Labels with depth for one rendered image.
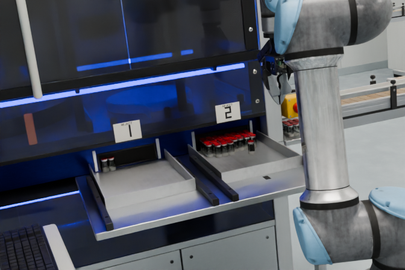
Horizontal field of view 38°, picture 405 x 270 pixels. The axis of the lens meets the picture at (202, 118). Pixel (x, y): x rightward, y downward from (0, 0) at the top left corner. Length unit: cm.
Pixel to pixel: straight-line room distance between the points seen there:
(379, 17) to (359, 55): 649
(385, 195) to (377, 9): 36
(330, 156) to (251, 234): 101
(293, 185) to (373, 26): 64
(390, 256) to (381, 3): 49
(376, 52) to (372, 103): 548
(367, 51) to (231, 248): 584
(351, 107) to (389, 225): 114
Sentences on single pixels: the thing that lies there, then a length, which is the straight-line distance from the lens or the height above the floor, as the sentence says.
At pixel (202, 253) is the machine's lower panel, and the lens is 207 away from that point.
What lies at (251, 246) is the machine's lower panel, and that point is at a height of 52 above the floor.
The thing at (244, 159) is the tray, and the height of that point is 88.
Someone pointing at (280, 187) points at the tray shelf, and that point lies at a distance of 165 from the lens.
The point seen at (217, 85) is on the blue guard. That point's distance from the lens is 191.
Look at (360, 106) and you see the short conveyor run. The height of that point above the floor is 92.
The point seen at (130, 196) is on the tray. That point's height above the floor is 91.
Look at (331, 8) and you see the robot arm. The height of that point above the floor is 139.
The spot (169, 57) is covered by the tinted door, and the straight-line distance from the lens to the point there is 186.
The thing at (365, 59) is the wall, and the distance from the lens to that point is 771.
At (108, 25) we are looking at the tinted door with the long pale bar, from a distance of 181.
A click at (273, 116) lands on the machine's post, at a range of 201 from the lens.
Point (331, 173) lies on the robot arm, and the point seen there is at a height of 108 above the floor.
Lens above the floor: 149
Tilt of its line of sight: 14 degrees down
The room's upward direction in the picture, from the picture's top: 6 degrees counter-clockwise
